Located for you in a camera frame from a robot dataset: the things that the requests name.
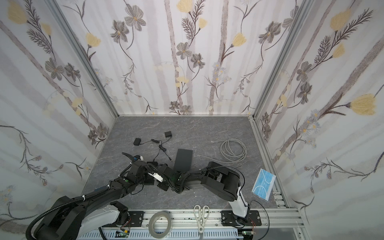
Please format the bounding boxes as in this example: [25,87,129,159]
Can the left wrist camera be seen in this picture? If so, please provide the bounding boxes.
[134,155,144,161]

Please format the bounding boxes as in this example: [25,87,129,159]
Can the white handled scissors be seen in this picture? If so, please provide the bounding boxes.
[194,205,210,234]

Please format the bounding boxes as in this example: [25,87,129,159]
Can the clear tape roll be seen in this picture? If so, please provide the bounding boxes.
[148,211,172,239]

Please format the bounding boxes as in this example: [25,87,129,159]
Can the coiled grey ethernet cable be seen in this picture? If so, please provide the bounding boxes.
[197,137,248,164]

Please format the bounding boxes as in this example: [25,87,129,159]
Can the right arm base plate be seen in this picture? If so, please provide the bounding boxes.
[221,211,262,228]

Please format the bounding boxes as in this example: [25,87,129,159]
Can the blue face mask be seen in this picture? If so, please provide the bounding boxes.
[252,169,276,201]

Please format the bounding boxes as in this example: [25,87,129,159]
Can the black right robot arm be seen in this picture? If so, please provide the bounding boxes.
[149,162,262,235]

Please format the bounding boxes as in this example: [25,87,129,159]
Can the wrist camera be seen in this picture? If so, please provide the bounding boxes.
[134,155,144,161]
[148,173,164,183]

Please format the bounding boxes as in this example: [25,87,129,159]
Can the black power adapter with cable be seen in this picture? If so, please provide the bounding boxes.
[134,138,164,162]

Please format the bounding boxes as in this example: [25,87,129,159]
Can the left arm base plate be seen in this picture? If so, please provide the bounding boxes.
[103,211,145,229]

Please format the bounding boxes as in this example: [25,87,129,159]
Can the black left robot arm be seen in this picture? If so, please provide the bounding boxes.
[26,160,148,240]

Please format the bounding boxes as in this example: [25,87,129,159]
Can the small blue box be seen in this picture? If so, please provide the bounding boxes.
[95,186,109,193]

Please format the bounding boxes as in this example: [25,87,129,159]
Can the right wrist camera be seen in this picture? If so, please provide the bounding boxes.
[148,173,164,183]

